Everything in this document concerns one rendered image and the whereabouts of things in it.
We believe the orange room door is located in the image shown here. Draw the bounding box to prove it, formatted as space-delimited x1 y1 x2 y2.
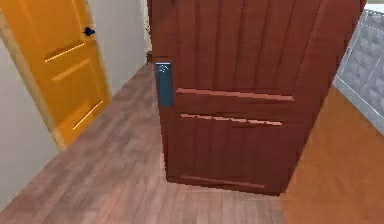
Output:
0 0 112 150

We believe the dark red room door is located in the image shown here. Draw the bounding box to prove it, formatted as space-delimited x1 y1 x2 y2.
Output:
146 0 368 196

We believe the blue door handle plate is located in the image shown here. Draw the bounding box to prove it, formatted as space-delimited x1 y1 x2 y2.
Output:
155 61 174 108

